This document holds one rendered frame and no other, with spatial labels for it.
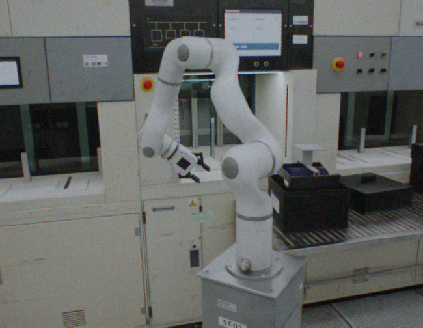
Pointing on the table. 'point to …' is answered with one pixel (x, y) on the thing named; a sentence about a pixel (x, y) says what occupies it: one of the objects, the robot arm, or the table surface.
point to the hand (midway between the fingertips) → (201, 173)
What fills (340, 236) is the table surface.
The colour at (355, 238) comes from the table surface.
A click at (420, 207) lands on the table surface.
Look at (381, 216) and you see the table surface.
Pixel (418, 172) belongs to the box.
